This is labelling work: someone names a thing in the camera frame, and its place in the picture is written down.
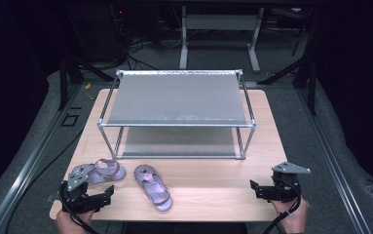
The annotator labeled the black tape square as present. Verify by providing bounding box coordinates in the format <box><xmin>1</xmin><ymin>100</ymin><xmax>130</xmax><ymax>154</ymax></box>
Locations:
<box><xmin>59</xmin><ymin>113</ymin><xmax>80</xmax><ymax>128</ymax></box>

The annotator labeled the purple child sandal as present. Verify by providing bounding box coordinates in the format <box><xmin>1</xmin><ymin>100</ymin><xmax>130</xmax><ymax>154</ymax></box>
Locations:
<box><xmin>71</xmin><ymin>158</ymin><xmax>127</xmax><ymax>186</ymax></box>
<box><xmin>133</xmin><ymin>164</ymin><xmax>174</xmax><ymax>213</ymax></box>

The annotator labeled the grey metal desk frame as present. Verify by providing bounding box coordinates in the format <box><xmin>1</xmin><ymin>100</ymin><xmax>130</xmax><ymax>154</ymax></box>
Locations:
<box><xmin>178</xmin><ymin>5</ymin><xmax>266</xmax><ymax>73</ymax></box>

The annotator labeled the person's right hand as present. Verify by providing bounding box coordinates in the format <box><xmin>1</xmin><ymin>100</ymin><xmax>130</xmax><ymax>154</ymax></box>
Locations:
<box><xmin>270</xmin><ymin>194</ymin><xmax>310</xmax><ymax>234</ymax></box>

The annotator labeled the tangle of dark cables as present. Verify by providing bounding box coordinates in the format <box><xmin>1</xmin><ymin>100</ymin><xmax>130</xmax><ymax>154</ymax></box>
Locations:
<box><xmin>108</xmin><ymin>4</ymin><xmax>183</xmax><ymax>71</ymax></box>

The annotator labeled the black floor cable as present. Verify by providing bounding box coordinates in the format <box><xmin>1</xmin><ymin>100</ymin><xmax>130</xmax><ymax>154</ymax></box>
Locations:
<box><xmin>4</xmin><ymin>128</ymin><xmax>85</xmax><ymax>234</ymax></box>

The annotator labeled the grey metal shoe rack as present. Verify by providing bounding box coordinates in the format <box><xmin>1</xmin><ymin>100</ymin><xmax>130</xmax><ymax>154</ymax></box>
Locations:
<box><xmin>96</xmin><ymin>68</ymin><xmax>257</xmax><ymax>161</ymax></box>

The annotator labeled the grey tape piece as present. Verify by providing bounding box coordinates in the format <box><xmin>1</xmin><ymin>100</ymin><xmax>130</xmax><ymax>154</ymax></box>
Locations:
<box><xmin>45</xmin><ymin>193</ymin><xmax>61</xmax><ymax>205</ymax></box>

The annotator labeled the black metal stand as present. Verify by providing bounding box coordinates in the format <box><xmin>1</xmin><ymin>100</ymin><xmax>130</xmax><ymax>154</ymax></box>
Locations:
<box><xmin>257</xmin><ymin>6</ymin><xmax>318</xmax><ymax>117</ymax></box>
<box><xmin>58</xmin><ymin>54</ymin><xmax>114</xmax><ymax>111</ymax></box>

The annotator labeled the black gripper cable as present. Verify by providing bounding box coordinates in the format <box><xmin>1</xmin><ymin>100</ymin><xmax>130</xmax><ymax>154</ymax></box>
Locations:
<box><xmin>262</xmin><ymin>179</ymin><xmax>303</xmax><ymax>234</ymax></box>
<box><xmin>58</xmin><ymin>181</ymin><xmax>101</xmax><ymax>234</ymax></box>

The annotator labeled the person's dark clothing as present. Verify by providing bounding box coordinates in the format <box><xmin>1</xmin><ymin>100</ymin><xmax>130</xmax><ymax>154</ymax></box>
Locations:
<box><xmin>121</xmin><ymin>221</ymin><xmax>249</xmax><ymax>234</ymax></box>

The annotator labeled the grey floor rail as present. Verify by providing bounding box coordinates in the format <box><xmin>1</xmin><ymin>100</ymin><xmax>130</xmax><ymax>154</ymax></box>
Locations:
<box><xmin>295</xmin><ymin>87</ymin><xmax>373</xmax><ymax>234</ymax></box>
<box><xmin>0</xmin><ymin>83</ymin><xmax>80</xmax><ymax>234</ymax></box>

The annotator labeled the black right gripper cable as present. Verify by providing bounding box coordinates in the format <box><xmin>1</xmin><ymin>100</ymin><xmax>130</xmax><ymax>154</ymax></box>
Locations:
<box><xmin>262</xmin><ymin>179</ymin><xmax>303</xmax><ymax>234</ymax></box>

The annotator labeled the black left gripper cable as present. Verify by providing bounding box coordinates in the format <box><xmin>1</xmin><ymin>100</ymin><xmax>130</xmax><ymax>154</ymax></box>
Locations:
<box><xmin>58</xmin><ymin>181</ymin><xmax>101</xmax><ymax>234</ymax></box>

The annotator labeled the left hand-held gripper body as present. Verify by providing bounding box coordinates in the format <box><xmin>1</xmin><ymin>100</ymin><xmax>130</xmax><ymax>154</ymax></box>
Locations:
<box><xmin>57</xmin><ymin>165</ymin><xmax>98</xmax><ymax>215</ymax></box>

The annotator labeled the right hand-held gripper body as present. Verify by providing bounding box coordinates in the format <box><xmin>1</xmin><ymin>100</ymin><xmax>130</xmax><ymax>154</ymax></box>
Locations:
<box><xmin>263</xmin><ymin>161</ymin><xmax>312</xmax><ymax>203</ymax></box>

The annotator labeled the person's left hand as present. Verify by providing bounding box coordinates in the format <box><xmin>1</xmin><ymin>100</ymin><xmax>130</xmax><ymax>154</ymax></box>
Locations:
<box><xmin>55</xmin><ymin>209</ymin><xmax>94</xmax><ymax>234</ymax></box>

